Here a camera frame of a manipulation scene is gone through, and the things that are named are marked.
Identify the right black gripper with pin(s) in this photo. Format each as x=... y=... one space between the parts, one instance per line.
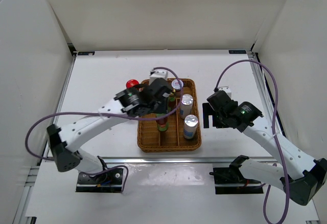
x=208 y=110

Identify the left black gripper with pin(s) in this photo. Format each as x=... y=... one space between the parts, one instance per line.
x=163 y=108

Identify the yellow cap sauce bottle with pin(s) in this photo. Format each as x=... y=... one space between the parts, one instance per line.
x=162 y=124
x=171 y=101

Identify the yellow cap sauce bottle front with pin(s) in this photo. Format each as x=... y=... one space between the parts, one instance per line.
x=162 y=124

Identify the silver white can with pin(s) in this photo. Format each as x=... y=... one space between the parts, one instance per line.
x=190 y=126
x=186 y=105

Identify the silver top white can front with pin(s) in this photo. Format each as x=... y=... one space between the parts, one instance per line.
x=190 y=126

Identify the purple lid dark jar front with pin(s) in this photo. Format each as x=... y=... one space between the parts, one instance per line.
x=177 y=85

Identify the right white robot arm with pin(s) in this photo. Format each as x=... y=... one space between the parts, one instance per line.
x=300 y=175

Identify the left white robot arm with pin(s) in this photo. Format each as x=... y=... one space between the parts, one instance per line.
x=131 y=103

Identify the wicker divided basket tray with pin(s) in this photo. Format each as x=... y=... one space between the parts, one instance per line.
x=151 y=140

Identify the red lid sauce jar rear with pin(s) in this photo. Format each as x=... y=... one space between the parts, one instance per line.
x=132 y=83

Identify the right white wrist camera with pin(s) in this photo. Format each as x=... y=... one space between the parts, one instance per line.
x=226 y=89

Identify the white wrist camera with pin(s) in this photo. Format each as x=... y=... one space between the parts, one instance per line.
x=226 y=89
x=157 y=74

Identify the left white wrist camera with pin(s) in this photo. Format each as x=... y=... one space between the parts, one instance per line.
x=157 y=74

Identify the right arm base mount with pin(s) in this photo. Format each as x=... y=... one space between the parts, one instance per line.
x=228 y=180

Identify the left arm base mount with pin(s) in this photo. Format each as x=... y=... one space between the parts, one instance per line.
x=112 y=181

